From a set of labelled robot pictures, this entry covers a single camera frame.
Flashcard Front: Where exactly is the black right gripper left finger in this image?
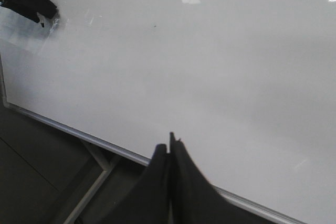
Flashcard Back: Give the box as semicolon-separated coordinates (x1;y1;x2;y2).
98;144;171;223

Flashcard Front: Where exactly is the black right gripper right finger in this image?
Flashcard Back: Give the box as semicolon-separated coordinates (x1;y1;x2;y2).
170;132;272;224

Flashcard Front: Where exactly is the grey whiteboard stand frame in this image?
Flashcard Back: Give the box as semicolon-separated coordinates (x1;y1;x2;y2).
61;140;148;224

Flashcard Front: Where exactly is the white whiteboard with aluminium frame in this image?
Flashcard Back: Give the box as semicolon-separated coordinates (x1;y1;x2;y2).
1;0;335;223

